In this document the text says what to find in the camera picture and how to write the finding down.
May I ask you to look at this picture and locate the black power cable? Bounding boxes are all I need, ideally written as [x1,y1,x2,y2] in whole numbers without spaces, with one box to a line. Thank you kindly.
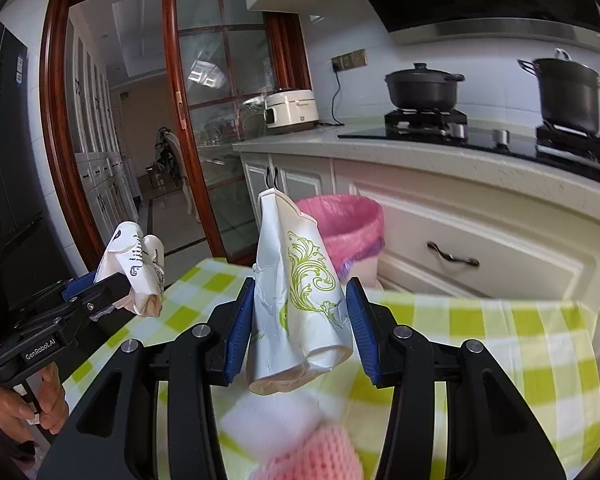
[314,67,346,128]

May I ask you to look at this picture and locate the black lidded casserole pot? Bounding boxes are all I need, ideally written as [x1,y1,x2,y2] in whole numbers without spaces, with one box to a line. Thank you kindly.
[384,62,466,111]

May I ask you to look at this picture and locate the black-print paper cup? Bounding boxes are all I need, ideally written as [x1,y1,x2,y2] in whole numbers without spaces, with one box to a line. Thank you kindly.
[94,221,166,317]

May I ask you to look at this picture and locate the trash bin with pink bag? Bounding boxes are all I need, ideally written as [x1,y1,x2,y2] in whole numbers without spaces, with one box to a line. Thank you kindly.
[294,196,385,283]

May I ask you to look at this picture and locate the green checkered tablecloth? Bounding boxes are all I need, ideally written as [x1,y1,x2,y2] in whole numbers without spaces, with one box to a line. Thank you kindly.
[55,257,600,480]

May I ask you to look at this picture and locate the tall black stockpot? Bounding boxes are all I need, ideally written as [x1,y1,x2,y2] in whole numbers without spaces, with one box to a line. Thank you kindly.
[517,48,600,136]

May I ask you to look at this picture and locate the glass sliding door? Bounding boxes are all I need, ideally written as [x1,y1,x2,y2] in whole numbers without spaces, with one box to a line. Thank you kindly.
[161,0,281,263]

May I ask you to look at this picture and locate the white hallway cabinets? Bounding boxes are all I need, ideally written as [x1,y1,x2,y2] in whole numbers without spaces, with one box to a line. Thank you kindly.
[65,20,141,241]

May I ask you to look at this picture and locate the red wooden door frame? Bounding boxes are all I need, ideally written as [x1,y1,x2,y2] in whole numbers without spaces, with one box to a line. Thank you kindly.
[40,0,313,273]

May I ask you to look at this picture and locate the white foam piece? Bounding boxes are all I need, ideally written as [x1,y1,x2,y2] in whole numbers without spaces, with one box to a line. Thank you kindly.
[220,392,326,456]

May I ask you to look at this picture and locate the gold wall outlet strip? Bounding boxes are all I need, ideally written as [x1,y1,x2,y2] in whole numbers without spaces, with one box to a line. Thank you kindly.
[331,49,369,72]

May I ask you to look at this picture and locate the white kitchen base cabinet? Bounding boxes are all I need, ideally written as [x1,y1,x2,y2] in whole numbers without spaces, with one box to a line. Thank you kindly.
[232,115,600,361]

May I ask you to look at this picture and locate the black drawer handle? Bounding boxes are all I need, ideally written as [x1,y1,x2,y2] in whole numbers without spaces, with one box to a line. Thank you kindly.
[426,241,481,267]

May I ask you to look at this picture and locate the dining chair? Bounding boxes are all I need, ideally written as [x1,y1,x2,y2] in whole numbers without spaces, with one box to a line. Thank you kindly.
[154,127,201,221]

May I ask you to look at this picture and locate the pink foam fruit net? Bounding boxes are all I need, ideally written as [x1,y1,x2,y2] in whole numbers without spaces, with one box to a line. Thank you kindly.
[247,422,366,480]

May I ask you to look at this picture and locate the black refrigerator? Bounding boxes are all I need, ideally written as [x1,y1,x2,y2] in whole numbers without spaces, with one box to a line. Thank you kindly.
[0,20,88,361]

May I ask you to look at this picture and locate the white rice cooker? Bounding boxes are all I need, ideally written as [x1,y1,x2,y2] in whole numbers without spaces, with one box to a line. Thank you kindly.
[264,89,321,135]

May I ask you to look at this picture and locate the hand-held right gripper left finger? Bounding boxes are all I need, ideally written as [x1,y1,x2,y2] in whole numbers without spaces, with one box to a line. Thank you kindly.
[50,276,258,480]

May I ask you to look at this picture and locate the green-print paper cup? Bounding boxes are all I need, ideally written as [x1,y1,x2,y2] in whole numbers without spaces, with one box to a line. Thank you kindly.
[245,189,353,396]

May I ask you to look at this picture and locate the black gas stove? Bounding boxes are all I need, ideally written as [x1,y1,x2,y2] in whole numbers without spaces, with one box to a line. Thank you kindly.
[337,107,600,186]

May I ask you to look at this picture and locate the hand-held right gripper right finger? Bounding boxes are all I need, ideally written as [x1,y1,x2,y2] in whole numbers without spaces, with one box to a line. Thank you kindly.
[345,276,568,480]

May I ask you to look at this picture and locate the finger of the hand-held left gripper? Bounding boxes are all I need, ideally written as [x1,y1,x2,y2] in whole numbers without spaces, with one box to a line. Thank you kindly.
[62,271,101,301]
[72,274,132,319]

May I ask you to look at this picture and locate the person's left hand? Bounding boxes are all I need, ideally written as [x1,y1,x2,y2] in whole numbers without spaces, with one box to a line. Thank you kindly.
[0,363,71,453]

